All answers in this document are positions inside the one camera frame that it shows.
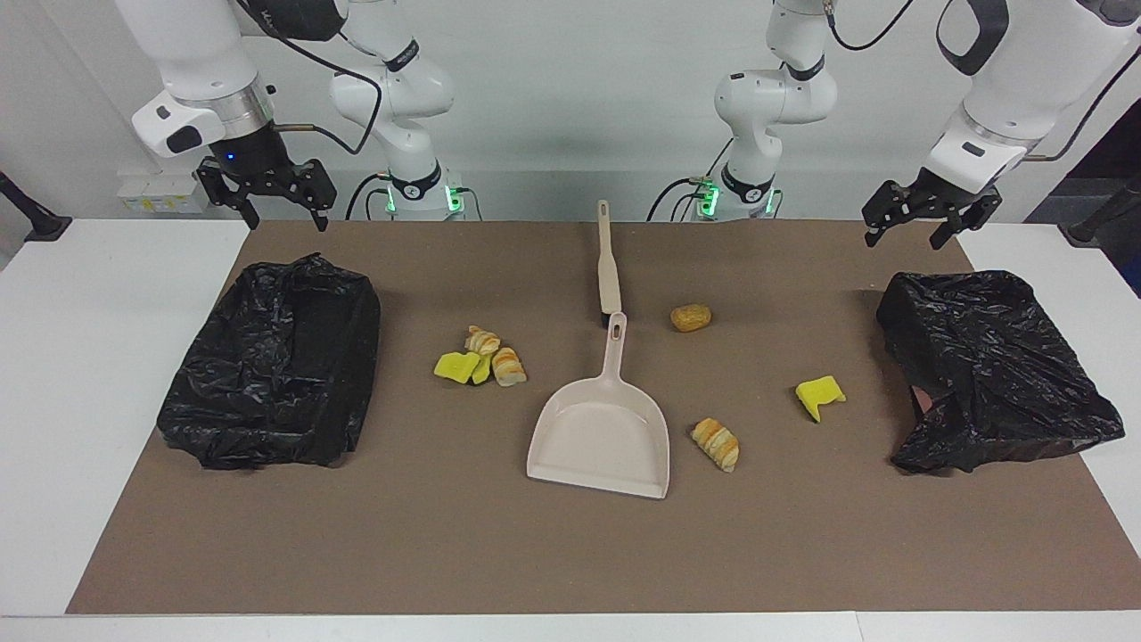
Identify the black stand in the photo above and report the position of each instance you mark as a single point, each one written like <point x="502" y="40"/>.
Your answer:
<point x="1105" y="214"/>
<point x="31" y="217"/>

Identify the yellow-green sponge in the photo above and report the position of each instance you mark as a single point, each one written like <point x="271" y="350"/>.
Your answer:
<point x="482" y="373"/>

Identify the yellow notched sponge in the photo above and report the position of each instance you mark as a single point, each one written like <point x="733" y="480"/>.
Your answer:
<point x="818" y="394"/>

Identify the brown bread roll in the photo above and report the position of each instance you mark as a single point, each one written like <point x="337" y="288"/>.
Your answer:
<point x="691" y="317"/>

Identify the black bin bag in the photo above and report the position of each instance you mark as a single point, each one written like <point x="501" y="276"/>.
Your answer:
<point x="267" y="357"/>
<point x="980" y="357"/>

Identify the left black bin bag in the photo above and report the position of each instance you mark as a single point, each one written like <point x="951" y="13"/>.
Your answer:
<point x="980" y="357"/>

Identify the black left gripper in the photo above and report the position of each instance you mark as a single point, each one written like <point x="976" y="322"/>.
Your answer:
<point x="940" y="198"/>

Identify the beige plastic dustpan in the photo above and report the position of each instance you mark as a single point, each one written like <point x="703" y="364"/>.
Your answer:
<point x="597" y="437"/>

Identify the beige hand brush black bristles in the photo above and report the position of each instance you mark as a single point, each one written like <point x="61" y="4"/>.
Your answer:
<point x="608" y="267"/>

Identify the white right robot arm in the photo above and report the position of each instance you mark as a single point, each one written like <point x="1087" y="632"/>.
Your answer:
<point x="196" y="45"/>

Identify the right black bin bag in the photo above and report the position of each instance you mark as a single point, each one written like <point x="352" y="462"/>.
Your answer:
<point x="267" y="357"/>

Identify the brown table mat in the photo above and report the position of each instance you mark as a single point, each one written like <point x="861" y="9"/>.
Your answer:
<point x="446" y="553"/>

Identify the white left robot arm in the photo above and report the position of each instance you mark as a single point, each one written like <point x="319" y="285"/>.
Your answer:
<point x="1025" y="71"/>

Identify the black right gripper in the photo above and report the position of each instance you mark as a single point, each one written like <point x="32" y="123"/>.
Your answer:
<point x="254" y="165"/>

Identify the white wall socket box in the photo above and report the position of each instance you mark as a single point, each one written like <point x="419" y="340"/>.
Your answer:
<point x="160" y="192"/>

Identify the striped croissant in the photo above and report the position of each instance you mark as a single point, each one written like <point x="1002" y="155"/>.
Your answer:
<point x="508" y="366"/>
<point x="716" y="443"/>
<point x="482" y="340"/>

